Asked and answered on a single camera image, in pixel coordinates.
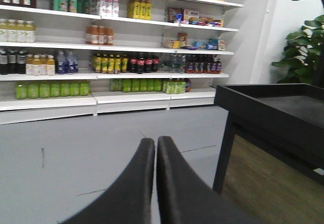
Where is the black wooden produce stand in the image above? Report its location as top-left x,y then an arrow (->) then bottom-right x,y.
212,83 -> 324,224

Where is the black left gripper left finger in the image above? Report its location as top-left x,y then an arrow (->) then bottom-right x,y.
63,138 -> 155,224

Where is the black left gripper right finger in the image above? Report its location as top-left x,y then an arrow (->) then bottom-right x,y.
156,136 -> 258,223

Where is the white store shelving unit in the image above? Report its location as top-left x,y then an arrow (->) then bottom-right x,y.
1,0 -> 242,124

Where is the green potted plant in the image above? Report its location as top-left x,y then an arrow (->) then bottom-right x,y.
271,15 -> 323,84

